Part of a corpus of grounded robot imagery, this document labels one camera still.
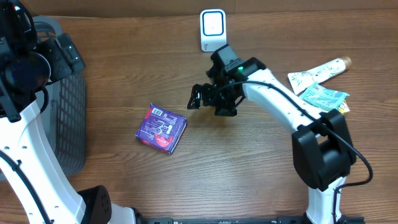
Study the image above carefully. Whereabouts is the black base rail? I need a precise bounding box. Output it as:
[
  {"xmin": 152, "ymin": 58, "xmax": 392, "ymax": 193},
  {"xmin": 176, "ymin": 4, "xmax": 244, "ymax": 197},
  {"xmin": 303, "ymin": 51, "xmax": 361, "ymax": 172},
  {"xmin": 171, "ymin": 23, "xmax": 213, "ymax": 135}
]
[{"xmin": 133, "ymin": 216, "xmax": 366, "ymax": 224}]

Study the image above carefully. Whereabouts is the teal wet wipes packet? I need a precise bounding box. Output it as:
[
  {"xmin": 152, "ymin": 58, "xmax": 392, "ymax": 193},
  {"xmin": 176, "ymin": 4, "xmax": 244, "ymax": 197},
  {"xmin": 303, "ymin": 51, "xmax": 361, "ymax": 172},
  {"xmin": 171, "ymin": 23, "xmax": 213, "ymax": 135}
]
[{"xmin": 299, "ymin": 82, "xmax": 349, "ymax": 111}]

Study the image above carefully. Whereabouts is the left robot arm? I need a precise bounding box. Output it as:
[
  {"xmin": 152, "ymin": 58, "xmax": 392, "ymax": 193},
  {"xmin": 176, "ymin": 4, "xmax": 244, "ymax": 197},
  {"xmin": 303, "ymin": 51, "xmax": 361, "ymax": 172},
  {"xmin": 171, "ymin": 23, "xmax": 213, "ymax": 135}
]
[{"xmin": 1, "ymin": 1, "xmax": 145, "ymax": 224}]

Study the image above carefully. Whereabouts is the yellow green sachet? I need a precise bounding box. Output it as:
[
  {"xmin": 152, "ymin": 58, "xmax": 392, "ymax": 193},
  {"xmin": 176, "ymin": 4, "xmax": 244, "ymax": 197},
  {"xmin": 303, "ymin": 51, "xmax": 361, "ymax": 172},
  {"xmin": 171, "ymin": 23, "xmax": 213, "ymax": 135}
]
[{"xmin": 337, "ymin": 100, "xmax": 350, "ymax": 114}]

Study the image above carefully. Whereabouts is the purple sanitary pad pack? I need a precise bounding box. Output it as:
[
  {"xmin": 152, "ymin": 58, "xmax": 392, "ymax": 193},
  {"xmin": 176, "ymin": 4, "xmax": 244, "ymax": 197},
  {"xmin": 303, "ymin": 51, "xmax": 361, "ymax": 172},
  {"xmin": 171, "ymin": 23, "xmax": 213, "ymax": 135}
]
[{"xmin": 136, "ymin": 103, "xmax": 187, "ymax": 154}]

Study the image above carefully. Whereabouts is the white barcode scanner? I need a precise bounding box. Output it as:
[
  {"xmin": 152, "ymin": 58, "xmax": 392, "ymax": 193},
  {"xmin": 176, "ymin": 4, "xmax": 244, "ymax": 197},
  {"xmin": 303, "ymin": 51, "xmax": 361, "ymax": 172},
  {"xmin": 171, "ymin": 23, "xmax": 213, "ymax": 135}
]
[{"xmin": 200, "ymin": 9, "xmax": 227, "ymax": 52}]

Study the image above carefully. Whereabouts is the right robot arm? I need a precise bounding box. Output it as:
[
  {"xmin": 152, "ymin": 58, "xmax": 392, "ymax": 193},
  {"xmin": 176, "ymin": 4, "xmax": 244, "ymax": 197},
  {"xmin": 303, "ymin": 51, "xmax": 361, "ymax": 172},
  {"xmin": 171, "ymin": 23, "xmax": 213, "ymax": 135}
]
[{"xmin": 187, "ymin": 45, "xmax": 356, "ymax": 223}]

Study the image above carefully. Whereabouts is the grey plastic mesh basket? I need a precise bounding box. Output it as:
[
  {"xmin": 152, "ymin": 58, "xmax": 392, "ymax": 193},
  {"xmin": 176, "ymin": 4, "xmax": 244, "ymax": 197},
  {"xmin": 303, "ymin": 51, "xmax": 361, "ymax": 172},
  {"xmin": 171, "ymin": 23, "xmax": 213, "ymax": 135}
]
[{"xmin": 0, "ymin": 16, "xmax": 87, "ymax": 181}]

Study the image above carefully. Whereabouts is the white tube with gold cap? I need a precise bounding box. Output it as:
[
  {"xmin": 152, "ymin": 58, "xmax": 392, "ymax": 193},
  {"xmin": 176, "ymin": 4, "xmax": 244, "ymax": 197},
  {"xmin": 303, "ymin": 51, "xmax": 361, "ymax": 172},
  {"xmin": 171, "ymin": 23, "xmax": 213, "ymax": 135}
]
[{"xmin": 287, "ymin": 56, "xmax": 352, "ymax": 95}]

